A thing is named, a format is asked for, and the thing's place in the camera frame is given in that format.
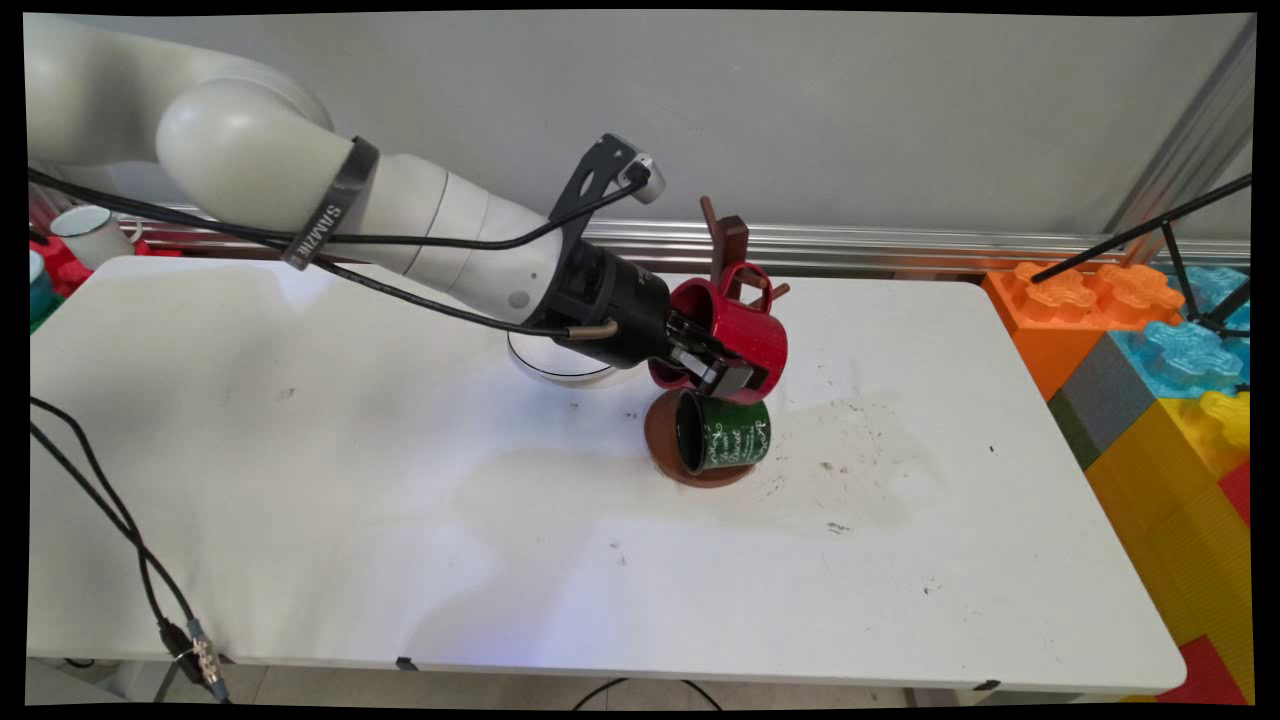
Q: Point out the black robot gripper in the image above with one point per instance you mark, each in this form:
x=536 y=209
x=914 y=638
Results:
x=620 y=305

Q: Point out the red enamel mug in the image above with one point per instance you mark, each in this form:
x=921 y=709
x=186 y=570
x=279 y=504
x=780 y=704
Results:
x=755 y=325

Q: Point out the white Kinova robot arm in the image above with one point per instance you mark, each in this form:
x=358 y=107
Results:
x=250 y=140

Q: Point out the green enamel mug white print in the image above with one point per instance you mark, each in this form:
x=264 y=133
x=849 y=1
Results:
x=728 y=433

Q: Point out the brown wooden mug tree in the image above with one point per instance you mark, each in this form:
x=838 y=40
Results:
x=730 y=240

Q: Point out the white plate with black rim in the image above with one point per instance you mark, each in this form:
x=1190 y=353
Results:
x=560 y=365

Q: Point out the orange foam building block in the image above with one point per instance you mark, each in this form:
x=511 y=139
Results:
x=1060 y=310

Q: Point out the grey foam building block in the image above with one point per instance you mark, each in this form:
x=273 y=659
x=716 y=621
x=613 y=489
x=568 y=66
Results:
x=1105 y=400

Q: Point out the black tripod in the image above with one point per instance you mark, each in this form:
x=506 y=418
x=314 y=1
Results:
x=1140 y=232

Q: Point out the blue foam building block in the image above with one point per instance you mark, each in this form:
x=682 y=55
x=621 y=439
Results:
x=1185 y=355

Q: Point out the red foam building block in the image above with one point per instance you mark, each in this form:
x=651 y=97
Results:
x=1210 y=675

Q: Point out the red toy block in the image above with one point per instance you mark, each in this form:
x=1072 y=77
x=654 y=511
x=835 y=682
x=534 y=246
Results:
x=70 y=275

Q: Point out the teal green toy block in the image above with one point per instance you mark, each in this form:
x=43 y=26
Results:
x=40 y=290

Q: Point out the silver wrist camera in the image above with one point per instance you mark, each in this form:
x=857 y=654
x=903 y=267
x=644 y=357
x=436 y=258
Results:
x=645 y=178

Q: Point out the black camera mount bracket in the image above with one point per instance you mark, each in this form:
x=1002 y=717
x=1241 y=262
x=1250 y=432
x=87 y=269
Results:
x=585 y=180

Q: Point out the aluminium rail along table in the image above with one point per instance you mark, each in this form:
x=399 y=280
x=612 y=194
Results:
x=900 y=248

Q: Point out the aluminium frame post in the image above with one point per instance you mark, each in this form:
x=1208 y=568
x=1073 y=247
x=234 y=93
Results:
x=1185 y=140

